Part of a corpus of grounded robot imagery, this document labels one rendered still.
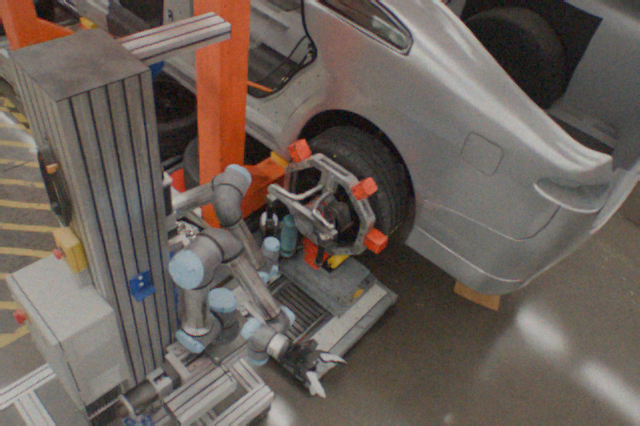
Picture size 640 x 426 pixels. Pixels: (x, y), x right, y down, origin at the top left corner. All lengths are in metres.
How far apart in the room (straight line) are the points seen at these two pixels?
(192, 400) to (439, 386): 1.56
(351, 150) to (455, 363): 1.49
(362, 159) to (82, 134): 1.47
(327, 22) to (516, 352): 2.26
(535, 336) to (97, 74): 3.06
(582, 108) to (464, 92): 1.88
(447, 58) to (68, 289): 1.66
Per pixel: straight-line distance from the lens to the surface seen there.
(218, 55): 2.35
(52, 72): 1.50
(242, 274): 1.88
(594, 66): 3.98
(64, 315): 1.97
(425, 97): 2.39
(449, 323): 3.59
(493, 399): 3.43
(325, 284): 3.26
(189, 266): 1.74
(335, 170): 2.61
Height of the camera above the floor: 2.83
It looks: 46 degrees down
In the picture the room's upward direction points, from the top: 11 degrees clockwise
